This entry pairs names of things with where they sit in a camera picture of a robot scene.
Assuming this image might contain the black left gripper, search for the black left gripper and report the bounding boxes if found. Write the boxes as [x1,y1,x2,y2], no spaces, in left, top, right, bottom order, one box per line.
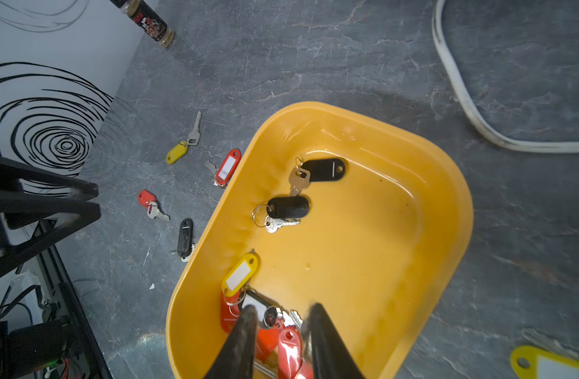
[0,157,101,278]

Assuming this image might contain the red key tags cluster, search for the red key tags cluster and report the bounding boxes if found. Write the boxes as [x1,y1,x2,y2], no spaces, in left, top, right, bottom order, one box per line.
[220,288,314,378]

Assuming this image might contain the small red tag with key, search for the small red tag with key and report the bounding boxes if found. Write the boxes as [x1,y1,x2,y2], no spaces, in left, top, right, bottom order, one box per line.
[138,190,170,222]

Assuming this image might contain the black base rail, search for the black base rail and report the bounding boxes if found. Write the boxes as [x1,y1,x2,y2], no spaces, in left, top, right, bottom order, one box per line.
[36,245,112,378]

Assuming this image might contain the silver square head key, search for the silver square head key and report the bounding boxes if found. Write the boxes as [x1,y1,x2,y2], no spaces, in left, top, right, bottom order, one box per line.
[289,167,311,197]

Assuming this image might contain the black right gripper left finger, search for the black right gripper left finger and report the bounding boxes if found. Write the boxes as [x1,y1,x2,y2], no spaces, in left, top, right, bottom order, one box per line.
[204,306,259,379]

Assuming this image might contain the black windowed key tag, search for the black windowed key tag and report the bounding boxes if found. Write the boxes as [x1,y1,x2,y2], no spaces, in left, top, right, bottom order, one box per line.
[239,289,281,329]

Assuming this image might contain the red windowed tag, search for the red windowed tag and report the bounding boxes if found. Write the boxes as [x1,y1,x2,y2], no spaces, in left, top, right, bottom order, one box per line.
[214,148,242,187]

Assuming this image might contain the small yellow key tag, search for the small yellow key tag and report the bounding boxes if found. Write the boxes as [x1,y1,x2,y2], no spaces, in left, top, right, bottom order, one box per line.
[166,141,188,165]

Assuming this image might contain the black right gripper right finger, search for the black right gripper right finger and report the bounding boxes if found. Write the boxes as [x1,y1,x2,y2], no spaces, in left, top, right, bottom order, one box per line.
[308,303,365,379]

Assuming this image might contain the spice bottle black cap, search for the spice bottle black cap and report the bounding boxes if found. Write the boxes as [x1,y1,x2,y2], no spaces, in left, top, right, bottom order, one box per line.
[111,0,175,48]

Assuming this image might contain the yellow windowed key tag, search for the yellow windowed key tag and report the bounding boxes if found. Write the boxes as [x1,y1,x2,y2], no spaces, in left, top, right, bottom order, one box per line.
[221,252,259,297]

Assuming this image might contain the black key tag top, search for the black key tag top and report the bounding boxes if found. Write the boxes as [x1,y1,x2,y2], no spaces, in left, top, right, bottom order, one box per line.
[301,158,346,183]

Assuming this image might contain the white toaster power cable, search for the white toaster power cable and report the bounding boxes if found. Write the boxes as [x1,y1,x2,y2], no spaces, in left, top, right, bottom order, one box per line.
[431,0,579,155]

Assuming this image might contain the yellow plastic storage box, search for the yellow plastic storage box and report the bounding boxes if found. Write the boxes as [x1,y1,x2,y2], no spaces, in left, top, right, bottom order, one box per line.
[166,102,473,378]

